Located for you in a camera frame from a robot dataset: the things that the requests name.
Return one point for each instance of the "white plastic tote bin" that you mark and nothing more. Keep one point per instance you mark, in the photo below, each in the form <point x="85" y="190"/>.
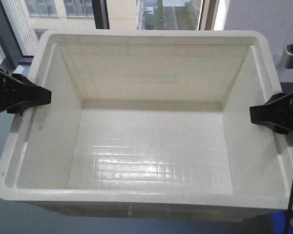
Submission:
<point x="149" y="124"/>

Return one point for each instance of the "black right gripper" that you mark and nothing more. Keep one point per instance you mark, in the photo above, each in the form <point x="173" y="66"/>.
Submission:
<point x="276" y="113"/>

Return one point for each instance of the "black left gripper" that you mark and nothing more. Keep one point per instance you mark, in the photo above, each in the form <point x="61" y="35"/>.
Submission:
<point x="20" y="93"/>

